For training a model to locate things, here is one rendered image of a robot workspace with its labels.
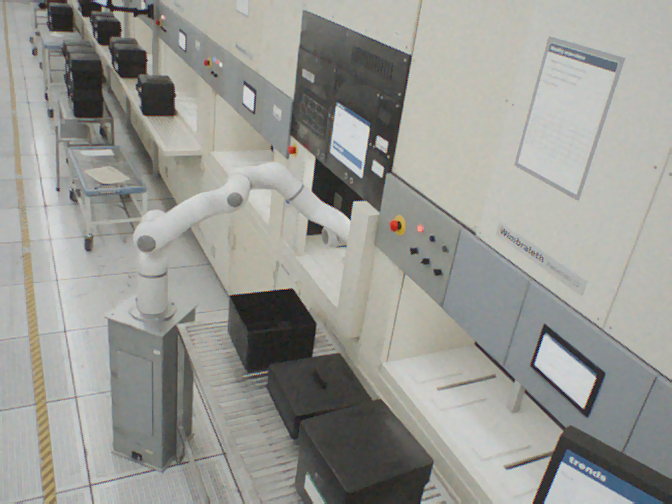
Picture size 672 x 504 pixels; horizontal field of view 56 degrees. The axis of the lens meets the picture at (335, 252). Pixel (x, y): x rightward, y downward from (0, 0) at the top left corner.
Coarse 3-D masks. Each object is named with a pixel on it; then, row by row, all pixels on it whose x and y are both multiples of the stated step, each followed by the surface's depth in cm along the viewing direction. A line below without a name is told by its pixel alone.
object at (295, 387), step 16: (336, 352) 240; (272, 368) 226; (288, 368) 227; (304, 368) 229; (320, 368) 230; (336, 368) 231; (272, 384) 226; (288, 384) 220; (304, 384) 221; (320, 384) 221; (336, 384) 223; (352, 384) 224; (272, 400) 226; (288, 400) 213; (304, 400) 213; (320, 400) 214; (336, 400) 215; (352, 400) 216; (368, 400) 218; (288, 416) 213; (304, 416) 208
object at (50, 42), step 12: (48, 36) 703; (72, 36) 719; (48, 48) 668; (60, 48) 673; (48, 60) 674; (48, 72) 679; (48, 84) 685; (60, 84) 755; (48, 96) 707; (48, 108) 698
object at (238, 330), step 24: (288, 288) 263; (240, 312) 258; (264, 312) 263; (288, 312) 268; (240, 336) 241; (264, 336) 234; (288, 336) 239; (312, 336) 244; (240, 360) 244; (264, 360) 240; (288, 360) 244
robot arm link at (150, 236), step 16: (240, 176) 242; (208, 192) 240; (224, 192) 234; (240, 192) 234; (176, 208) 244; (192, 208) 242; (208, 208) 241; (224, 208) 237; (144, 224) 242; (160, 224) 241; (176, 224) 243; (192, 224) 246; (144, 240) 240; (160, 240) 242
